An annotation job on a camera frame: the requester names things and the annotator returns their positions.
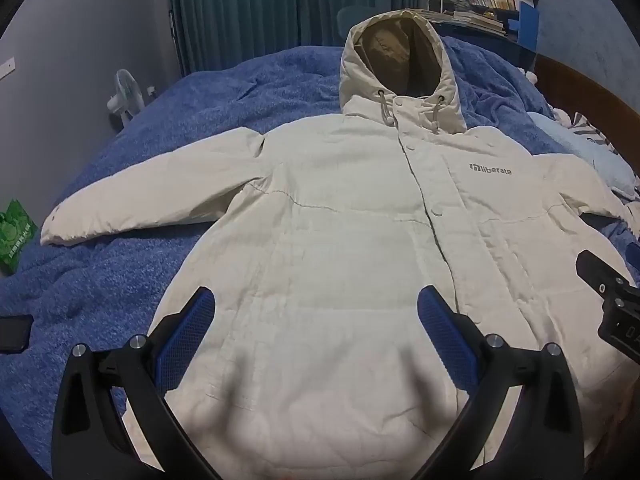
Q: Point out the blue fuzzy blanket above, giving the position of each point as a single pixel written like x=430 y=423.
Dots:
x=150 y=135

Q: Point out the light blue pillow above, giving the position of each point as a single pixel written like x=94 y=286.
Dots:
x=600 y=165

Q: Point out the black flat device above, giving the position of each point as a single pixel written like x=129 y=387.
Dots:
x=14 y=334

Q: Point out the white hooded jacket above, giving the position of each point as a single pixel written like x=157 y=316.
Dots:
x=350 y=210

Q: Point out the wooden headboard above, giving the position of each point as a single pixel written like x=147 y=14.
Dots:
x=585 y=87

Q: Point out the blue file box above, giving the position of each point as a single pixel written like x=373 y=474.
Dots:
x=525 y=25

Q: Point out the green packet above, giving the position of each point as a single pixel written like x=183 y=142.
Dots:
x=15 y=235

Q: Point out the white wall plate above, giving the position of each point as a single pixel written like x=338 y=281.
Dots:
x=7 y=68

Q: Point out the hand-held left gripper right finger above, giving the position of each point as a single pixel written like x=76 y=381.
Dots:
x=445 y=340

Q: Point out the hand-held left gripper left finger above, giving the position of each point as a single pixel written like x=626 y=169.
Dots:
x=185 y=340

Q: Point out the teal chair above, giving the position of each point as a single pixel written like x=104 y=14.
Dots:
x=350 y=20

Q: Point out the white desk fan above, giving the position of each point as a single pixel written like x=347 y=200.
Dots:
x=125 y=92

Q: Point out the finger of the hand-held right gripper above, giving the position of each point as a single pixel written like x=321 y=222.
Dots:
x=595 y=267

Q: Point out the zebra striped pillow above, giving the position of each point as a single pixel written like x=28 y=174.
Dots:
x=590 y=132

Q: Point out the teal curtain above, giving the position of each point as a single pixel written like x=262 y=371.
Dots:
x=280 y=5

